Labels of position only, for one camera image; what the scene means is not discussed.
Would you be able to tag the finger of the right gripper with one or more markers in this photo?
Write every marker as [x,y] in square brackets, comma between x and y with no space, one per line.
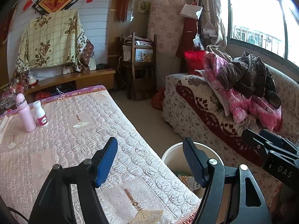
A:
[279,141]
[260,144]

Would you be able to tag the pink polka dot blanket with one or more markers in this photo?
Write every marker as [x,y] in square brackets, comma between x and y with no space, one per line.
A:
[236,104]

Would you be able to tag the white round trash bin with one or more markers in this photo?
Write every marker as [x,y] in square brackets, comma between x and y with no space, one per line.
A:
[175,160]

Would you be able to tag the wooden tv cabinet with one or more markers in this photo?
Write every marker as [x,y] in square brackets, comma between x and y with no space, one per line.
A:
[105,77]

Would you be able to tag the pink water bottle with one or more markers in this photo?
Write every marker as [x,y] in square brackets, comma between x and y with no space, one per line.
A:
[25,113]

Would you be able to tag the sofa with floral cover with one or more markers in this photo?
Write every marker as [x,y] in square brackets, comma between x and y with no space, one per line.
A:
[193,110]

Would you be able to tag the red cushion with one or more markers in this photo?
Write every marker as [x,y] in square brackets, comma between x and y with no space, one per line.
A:
[194,61]

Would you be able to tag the dark brown jacket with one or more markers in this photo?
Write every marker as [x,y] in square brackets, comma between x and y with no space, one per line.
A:
[249,75]

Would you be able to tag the wooden shelf chair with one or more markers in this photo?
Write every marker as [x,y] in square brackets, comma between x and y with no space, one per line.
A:
[137,66]

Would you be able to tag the floral cloth covered television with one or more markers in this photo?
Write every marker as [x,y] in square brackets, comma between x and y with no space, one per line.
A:
[53,40]

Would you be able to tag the white pill bottle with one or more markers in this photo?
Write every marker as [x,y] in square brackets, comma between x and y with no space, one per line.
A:
[40,115]

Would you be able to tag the orange white printed bag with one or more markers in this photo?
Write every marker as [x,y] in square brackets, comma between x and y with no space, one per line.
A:
[190,182]

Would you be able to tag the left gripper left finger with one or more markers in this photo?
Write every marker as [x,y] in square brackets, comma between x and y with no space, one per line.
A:
[104,161]

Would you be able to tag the right red chinese knot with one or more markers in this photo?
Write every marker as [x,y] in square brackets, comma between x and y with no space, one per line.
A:
[123,0]

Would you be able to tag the pink floral covered mattress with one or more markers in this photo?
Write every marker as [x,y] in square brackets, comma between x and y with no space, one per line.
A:
[166,23]

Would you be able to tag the pink quilted table cover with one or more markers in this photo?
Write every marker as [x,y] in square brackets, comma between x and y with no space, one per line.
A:
[140,188]

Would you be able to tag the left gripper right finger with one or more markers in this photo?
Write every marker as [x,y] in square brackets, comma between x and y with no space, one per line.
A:
[197,161]

